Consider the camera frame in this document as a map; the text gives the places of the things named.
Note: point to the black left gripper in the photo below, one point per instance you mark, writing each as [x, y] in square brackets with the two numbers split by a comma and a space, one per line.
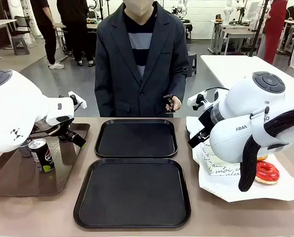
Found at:
[65, 134]

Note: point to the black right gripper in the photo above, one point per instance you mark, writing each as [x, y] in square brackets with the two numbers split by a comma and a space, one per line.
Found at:
[206, 121]

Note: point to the black Pepsi can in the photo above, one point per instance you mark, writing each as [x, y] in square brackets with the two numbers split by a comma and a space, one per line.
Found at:
[41, 155]

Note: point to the dark serving tongs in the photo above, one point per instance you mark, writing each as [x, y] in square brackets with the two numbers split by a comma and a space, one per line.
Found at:
[170, 101]

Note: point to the grey drink can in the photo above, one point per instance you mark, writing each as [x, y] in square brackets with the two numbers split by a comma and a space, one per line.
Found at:
[25, 151]

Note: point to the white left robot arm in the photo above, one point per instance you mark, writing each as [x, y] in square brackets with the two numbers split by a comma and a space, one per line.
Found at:
[13, 111]

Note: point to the person's right forearm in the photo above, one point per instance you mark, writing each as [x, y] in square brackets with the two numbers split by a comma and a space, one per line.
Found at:
[102, 98]

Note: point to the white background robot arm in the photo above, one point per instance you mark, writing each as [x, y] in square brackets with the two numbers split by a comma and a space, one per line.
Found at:
[227, 12]
[181, 7]
[93, 10]

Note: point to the person's left forearm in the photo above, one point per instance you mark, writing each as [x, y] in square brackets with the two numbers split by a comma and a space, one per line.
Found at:
[181, 81]

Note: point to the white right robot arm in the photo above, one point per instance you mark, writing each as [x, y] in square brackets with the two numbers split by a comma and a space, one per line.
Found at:
[238, 98]

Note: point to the person's left hand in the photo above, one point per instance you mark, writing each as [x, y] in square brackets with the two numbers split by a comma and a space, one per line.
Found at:
[177, 103]

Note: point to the white paper sheet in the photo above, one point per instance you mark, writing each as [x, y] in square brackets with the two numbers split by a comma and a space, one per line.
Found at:
[225, 187]

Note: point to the smaller black square tray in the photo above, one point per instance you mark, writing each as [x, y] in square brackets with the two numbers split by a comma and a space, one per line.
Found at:
[137, 138]

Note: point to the brown plastic tray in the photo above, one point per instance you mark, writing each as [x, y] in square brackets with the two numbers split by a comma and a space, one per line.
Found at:
[18, 177]

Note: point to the larger black square tray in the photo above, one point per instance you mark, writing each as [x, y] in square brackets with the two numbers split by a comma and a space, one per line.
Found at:
[132, 192]

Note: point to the black stool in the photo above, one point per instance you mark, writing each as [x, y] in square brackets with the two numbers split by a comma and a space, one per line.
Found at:
[192, 64]

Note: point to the red iced donut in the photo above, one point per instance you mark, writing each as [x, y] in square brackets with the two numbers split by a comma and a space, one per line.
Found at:
[267, 172]

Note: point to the large white table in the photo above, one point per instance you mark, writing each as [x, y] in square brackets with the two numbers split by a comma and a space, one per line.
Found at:
[225, 66]

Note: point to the person in dark blazer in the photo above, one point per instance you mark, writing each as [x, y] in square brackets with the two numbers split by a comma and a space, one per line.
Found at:
[117, 61]

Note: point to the grey step stool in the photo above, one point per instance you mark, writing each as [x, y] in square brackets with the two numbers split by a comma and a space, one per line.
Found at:
[20, 47]

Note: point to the person with white shoes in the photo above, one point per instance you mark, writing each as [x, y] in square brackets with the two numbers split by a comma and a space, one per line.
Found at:
[48, 32]

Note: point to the grey background work table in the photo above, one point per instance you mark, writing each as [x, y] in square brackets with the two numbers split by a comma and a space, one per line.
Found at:
[235, 32]

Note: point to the beige background table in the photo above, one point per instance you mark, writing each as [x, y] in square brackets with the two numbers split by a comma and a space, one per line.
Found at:
[91, 26]

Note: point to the person in black clothes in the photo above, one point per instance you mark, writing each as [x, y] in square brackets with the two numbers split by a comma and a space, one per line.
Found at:
[75, 24]

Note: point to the black office chair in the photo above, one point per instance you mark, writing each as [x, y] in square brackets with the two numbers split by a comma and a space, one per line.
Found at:
[23, 22]

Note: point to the black stand pole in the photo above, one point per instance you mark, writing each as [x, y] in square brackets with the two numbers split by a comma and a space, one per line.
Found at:
[260, 22]

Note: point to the person in red apron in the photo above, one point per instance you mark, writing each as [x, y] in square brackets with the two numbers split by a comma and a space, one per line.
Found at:
[275, 24]

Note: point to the white desk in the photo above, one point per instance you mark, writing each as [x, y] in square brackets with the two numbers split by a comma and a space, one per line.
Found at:
[1, 23]

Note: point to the beige face mask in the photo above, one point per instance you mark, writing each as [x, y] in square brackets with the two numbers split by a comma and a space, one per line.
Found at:
[139, 10]

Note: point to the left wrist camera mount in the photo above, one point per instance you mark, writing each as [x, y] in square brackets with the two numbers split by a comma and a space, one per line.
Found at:
[80, 102]

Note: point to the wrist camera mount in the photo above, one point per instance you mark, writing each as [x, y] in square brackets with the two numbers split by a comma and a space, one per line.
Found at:
[80, 102]
[192, 99]

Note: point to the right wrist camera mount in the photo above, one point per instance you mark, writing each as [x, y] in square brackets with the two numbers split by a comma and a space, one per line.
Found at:
[192, 99]

